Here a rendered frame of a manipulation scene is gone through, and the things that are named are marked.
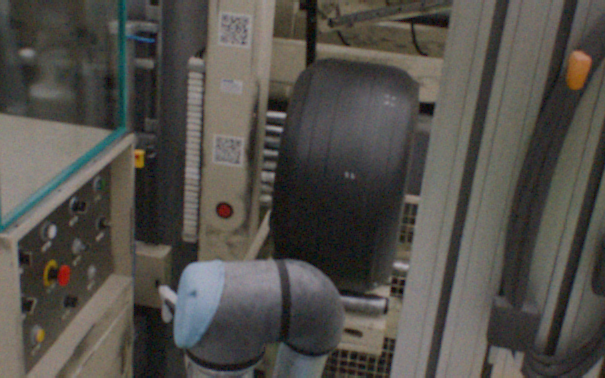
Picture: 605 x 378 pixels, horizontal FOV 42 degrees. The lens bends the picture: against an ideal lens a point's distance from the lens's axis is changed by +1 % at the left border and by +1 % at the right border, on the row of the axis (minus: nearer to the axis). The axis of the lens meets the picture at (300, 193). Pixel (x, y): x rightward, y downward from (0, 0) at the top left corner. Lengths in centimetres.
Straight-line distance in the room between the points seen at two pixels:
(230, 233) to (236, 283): 92
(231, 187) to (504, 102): 137
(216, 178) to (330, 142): 37
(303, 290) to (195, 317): 15
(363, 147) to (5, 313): 77
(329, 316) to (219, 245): 92
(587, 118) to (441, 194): 12
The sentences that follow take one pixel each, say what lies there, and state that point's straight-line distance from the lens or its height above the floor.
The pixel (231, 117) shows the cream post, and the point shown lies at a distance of 184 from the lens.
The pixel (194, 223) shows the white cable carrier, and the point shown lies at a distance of 199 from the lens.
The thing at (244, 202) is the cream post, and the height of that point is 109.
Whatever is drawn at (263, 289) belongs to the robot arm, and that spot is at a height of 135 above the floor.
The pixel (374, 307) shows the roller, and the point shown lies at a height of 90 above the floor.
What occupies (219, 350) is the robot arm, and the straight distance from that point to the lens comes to 107.
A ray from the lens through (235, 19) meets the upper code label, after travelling 179.
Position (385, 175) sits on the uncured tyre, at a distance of 165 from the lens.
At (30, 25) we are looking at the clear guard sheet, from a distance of 139.
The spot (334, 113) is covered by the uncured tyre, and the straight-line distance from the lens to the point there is 169.
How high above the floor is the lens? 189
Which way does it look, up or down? 24 degrees down
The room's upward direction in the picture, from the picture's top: 6 degrees clockwise
